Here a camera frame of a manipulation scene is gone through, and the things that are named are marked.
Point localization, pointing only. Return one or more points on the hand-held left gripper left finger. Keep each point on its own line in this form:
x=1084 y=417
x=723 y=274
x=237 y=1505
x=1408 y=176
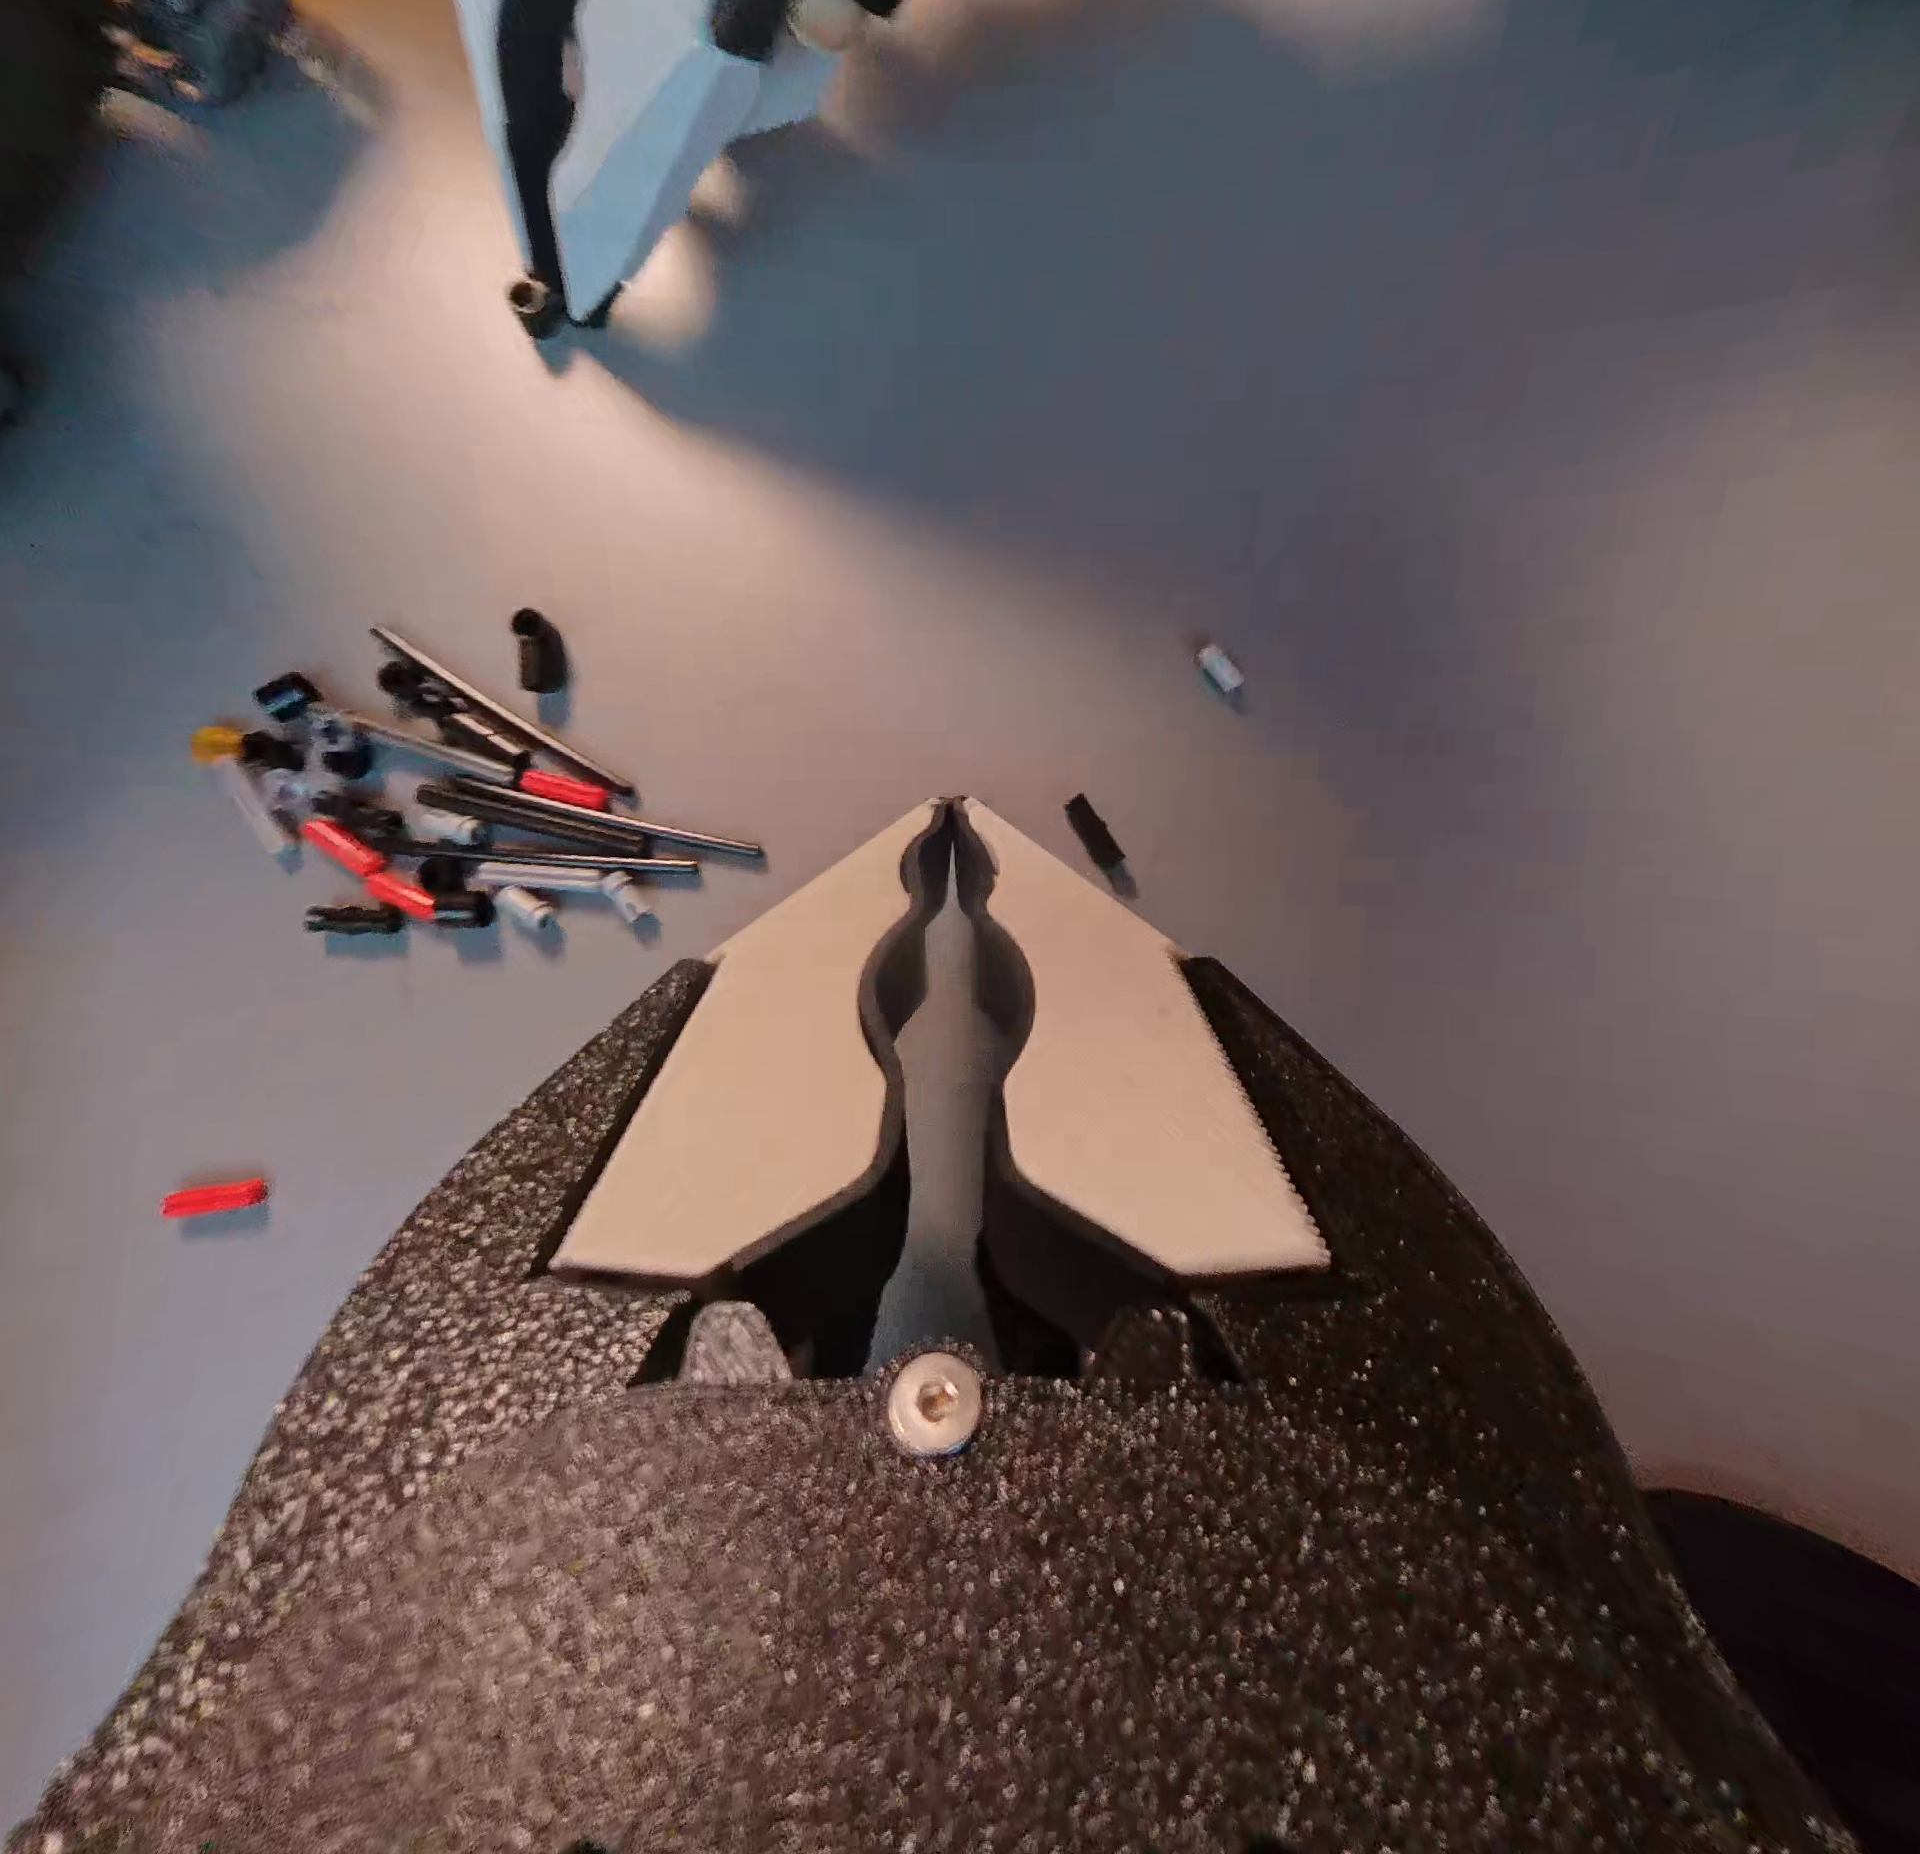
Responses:
x=751 y=1103

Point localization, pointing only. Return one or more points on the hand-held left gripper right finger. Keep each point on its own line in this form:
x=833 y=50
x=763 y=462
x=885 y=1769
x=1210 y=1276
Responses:
x=1139 y=1103

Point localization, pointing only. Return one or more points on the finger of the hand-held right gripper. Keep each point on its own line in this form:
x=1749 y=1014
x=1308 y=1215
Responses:
x=476 y=54
x=644 y=128

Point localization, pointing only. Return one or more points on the black brick connector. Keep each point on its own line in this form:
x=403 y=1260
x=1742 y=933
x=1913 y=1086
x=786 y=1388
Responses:
x=540 y=652
x=533 y=305

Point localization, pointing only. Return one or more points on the yellow tracked toy robot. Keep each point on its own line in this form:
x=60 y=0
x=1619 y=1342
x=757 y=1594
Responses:
x=195 y=10

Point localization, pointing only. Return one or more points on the pile of black brick parts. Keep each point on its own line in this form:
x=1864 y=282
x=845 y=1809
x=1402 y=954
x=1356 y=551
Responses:
x=495 y=820

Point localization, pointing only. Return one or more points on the red brick pin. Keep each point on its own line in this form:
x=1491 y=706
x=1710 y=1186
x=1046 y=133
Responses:
x=216 y=1196

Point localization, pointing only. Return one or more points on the person's right forearm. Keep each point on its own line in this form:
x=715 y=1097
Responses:
x=1126 y=2

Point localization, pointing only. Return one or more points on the black ridged brick pin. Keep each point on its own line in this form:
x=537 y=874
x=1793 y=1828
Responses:
x=1094 y=831

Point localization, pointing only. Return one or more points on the small grey brick pin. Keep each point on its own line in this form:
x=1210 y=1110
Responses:
x=1219 y=666

